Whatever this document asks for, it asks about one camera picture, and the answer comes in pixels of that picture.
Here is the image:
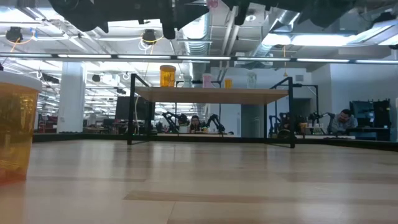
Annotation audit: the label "overhead beam with light strips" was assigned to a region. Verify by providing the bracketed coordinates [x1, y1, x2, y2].
[0, 52, 398, 65]

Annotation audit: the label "black aluminium table frame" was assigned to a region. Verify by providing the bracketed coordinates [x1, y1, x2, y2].
[32, 133, 398, 152]

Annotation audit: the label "wide orange pill bottle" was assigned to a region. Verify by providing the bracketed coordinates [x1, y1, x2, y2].
[0, 70, 43, 183]
[159, 64, 177, 88]

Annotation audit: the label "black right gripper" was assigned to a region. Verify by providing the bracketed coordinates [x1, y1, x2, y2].
[222, 0, 312, 26]

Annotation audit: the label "yellow hanging tag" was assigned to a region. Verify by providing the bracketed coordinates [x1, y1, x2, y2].
[282, 45, 289, 77]

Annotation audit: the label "wooden shelf black metal legs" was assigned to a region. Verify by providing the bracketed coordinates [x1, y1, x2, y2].
[126, 73, 296, 149]

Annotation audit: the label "white building column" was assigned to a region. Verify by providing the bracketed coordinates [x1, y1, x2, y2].
[57, 61, 87, 134]

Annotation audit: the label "silver corrugated ventilation duct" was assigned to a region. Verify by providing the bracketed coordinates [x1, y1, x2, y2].
[183, 12, 215, 82]

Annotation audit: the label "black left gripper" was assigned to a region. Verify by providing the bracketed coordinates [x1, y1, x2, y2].
[139, 0, 210, 40]

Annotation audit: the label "rectangular ceiling light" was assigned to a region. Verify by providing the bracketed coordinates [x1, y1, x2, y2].
[262, 32, 364, 47]

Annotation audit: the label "clear pill bottle coloured pills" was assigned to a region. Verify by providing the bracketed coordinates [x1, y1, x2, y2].
[246, 72, 257, 90]

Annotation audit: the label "black background robot arms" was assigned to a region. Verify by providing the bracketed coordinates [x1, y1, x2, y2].
[161, 111, 226, 134]
[306, 111, 336, 128]

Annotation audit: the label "light wooden desk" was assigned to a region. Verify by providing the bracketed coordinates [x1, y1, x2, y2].
[295, 126, 358, 140]

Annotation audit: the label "large black monitor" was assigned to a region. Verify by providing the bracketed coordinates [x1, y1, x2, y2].
[114, 95, 155, 121]

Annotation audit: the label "black equipment rack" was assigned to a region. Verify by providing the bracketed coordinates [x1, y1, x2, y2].
[350, 98, 393, 141]

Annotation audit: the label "person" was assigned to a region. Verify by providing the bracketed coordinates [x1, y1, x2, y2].
[188, 114, 202, 134]
[330, 108, 358, 135]

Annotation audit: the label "black ceiling-mounted device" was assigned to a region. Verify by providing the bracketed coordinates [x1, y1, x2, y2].
[142, 29, 157, 46]
[5, 26, 24, 44]

